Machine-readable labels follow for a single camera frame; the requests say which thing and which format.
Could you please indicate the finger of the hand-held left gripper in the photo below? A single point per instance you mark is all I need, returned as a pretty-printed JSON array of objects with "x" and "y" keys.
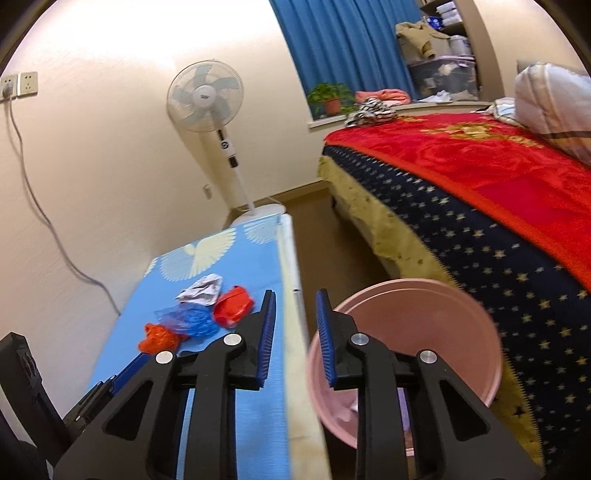
[{"x": 122, "y": 376}]

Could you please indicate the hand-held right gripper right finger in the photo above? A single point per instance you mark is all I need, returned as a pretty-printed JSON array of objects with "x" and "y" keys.
[{"x": 324, "y": 341}]

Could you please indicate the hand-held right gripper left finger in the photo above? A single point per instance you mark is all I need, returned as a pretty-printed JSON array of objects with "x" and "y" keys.
[{"x": 267, "y": 337}]

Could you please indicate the red plastic bag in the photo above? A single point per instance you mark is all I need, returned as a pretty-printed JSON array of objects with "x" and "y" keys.
[{"x": 233, "y": 307}]

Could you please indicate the orange plastic wrapper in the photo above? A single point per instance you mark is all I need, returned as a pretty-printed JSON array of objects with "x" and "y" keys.
[{"x": 157, "y": 339}]

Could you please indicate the blue plastic bag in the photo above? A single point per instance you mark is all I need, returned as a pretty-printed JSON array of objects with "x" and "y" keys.
[{"x": 189, "y": 321}]

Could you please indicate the silver foil wrapper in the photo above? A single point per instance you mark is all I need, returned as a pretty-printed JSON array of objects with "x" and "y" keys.
[{"x": 203, "y": 288}]

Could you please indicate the pink plastic bin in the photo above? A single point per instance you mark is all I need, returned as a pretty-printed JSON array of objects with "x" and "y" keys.
[{"x": 415, "y": 314}]

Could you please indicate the white table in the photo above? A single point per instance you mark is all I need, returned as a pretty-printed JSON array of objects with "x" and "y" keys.
[{"x": 295, "y": 369}]

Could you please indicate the blue table mat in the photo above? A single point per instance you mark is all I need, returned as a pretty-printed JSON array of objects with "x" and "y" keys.
[{"x": 217, "y": 258}]

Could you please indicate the bed with red blanket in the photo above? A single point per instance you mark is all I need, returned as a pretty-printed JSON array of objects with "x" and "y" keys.
[{"x": 485, "y": 258}]

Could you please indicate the black white striped cloth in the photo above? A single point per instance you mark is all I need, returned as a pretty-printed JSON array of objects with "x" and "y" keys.
[{"x": 369, "y": 110}]

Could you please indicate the red blanket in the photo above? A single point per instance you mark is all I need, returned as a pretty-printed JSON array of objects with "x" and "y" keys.
[{"x": 485, "y": 161}]

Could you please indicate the potted green plant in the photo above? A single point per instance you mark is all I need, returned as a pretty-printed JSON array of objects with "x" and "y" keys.
[{"x": 330, "y": 94}]

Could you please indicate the white standing fan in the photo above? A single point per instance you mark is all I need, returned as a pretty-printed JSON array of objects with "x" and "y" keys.
[{"x": 205, "y": 94}]

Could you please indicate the pink cloth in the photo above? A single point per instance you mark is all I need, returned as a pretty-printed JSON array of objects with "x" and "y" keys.
[{"x": 392, "y": 95}]

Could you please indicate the clear plastic storage box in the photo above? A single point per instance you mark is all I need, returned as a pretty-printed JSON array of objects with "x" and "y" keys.
[{"x": 443, "y": 74}]

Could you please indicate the light blue cloth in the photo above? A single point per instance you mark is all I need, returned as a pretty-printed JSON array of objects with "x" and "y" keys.
[{"x": 505, "y": 110}]

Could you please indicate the blue curtain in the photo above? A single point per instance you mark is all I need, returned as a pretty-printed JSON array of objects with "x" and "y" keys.
[{"x": 346, "y": 46}]

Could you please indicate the beige coat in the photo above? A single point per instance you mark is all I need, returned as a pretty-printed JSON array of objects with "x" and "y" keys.
[{"x": 415, "y": 34}]

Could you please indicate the white lidded container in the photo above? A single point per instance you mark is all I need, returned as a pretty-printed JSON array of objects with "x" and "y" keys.
[{"x": 461, "y": 46}]

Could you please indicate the plaid pillow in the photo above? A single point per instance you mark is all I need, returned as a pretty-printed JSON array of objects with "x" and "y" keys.
[{"x": 554, "y": 101}]

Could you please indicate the small white wall outlet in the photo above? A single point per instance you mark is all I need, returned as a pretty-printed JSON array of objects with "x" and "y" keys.
[{"x": 207, "y": 191}]

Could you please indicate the white wall socket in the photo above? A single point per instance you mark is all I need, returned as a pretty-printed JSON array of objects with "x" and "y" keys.
[
  {"x": 27, "y": 84},
  {"x": 8, "y": 86}
]

